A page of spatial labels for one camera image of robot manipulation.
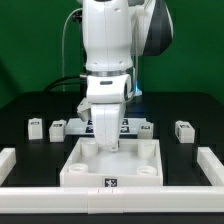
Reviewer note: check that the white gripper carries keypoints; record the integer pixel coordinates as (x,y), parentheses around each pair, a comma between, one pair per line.
(105,105)

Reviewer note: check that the white square tabletop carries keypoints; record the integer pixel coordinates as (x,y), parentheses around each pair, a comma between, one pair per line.
(136,163)

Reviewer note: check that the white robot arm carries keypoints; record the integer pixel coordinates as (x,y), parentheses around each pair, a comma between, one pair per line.
(115,33)

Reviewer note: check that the white U-shaped obstacle fence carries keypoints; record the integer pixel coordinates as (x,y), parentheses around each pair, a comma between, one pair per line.
(93,200)

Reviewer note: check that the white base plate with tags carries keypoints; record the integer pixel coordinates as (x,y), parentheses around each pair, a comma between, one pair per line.
(76,126)

